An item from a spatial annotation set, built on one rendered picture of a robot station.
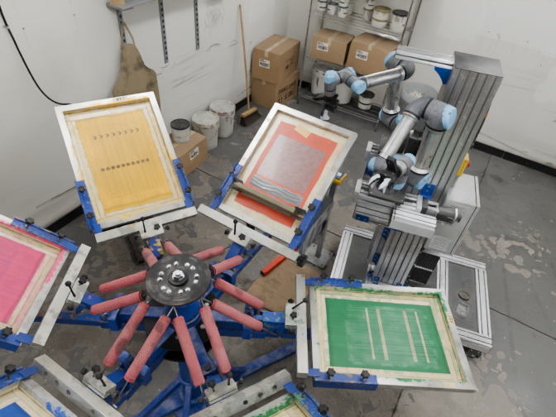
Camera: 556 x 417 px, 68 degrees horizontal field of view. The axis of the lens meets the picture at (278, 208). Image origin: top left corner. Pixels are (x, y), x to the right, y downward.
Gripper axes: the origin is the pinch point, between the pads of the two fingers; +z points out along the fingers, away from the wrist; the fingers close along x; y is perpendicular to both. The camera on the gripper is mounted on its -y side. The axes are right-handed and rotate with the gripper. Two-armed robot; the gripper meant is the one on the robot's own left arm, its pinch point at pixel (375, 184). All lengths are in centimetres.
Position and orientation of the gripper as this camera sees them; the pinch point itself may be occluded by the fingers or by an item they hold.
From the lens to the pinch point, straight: 198.6
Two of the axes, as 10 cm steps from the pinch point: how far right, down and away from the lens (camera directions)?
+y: 0.2, 7.9, 6.1
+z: -6.6, 4.7, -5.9
